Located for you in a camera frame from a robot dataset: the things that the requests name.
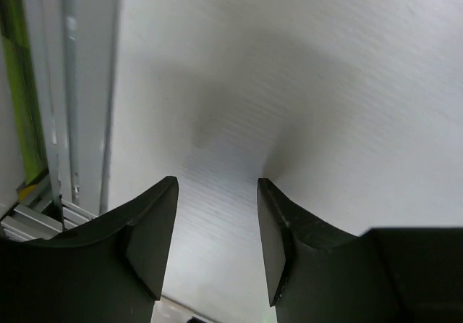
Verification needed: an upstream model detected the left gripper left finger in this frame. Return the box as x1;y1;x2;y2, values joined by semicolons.
1;176;179;322

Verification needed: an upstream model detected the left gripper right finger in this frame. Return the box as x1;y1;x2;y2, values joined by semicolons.
257;178;462;322

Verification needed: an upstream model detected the aluminium frame rail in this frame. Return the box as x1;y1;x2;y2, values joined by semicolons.
1;0;121;242

